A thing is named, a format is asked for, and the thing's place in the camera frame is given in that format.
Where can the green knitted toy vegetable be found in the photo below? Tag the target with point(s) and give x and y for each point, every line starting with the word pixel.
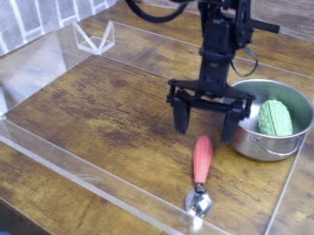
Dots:
pixel 274 119

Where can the pink handled metal spoon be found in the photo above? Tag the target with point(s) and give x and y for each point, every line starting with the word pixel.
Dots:
pixel 197 201

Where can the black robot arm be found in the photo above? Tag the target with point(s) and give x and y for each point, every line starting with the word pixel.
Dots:
pixel 225 31

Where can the black strip on wall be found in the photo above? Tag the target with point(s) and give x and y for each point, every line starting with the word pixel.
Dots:
pixel 264 26

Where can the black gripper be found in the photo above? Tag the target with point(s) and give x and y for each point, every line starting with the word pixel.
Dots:
pixel 211 94

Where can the stainless steel pot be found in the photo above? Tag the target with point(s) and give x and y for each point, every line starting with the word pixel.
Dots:
pixel 248 141

